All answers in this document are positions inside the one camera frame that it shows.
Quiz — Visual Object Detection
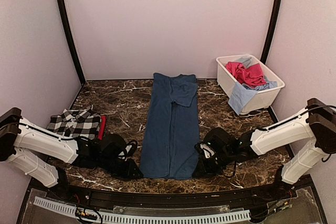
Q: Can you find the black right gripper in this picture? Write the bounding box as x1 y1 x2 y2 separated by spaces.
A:
192 148 233 178

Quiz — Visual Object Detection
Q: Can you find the white plastic laundry bin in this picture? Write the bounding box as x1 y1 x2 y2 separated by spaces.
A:
216 55 285 115

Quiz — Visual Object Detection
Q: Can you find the pink garment in bin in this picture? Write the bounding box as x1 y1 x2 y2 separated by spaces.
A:
225 62 267 88

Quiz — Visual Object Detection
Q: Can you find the black frame post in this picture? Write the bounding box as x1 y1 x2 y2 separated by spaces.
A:
57 0 86 85
260 0 281 64

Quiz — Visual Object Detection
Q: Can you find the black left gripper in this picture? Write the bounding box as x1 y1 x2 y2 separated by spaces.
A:
98 155 143 180

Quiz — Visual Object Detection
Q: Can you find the blue garment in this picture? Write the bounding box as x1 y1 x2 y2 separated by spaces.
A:
140 73 200 180

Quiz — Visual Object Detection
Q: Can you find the light blue cloth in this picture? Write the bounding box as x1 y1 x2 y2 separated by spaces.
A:
228 58 277 115

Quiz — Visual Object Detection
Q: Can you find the black white plaid shirt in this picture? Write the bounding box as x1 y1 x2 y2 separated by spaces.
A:
47 109 101 140

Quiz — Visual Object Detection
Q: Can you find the white slotted cable duct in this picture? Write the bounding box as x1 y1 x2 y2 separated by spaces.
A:
33 196 251 223

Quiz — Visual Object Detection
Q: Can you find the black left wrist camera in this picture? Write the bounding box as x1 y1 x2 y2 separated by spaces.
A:
100 134 127 159

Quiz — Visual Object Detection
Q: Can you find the black front rail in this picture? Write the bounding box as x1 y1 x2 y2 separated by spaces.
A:
44 185 290 209

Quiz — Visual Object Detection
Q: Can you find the right black frame post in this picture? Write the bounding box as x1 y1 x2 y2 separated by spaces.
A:
260 0 281 64

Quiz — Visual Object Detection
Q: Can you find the folded red t-shirt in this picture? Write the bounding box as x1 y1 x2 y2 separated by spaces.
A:
98 115 106 140

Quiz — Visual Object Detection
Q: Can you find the left black frame post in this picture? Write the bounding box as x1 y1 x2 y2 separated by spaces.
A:
57 0 86 85

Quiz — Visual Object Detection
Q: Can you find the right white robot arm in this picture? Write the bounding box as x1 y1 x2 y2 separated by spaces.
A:
193 98 335 200

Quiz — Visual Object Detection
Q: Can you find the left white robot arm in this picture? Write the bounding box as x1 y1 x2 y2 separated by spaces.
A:
1 108 143 201

